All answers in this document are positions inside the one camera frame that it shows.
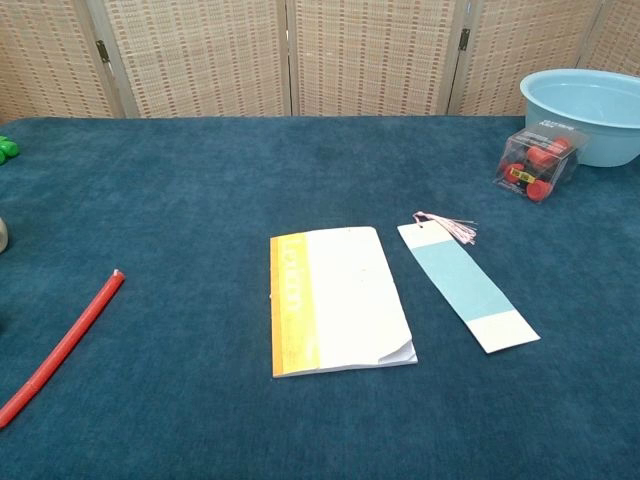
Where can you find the woven folding screen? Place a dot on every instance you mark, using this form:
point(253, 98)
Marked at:
point(210, 60)

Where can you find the green toy building block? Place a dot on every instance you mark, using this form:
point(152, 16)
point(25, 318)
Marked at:
point(7, 149)

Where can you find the white and orange notebook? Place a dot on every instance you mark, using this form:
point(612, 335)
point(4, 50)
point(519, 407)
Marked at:
point(350, 300)

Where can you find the clear box with red parts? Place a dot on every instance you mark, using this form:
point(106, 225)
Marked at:
point(535, 165)

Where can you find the dark blue tablecloth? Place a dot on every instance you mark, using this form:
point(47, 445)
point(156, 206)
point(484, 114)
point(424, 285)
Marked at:
point(150, 200)

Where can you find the light blue bookmark with tassel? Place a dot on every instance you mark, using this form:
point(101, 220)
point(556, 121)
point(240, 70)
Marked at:
point(465, 285)

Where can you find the light blue plastic basin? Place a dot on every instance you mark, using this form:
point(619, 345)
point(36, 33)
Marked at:
point(605, 145)

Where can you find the long red candle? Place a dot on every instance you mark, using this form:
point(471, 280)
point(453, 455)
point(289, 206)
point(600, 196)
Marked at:
point(70, 340)

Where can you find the beige squeeze bottle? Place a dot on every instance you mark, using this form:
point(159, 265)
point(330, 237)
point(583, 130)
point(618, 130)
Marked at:
point(3, 237)

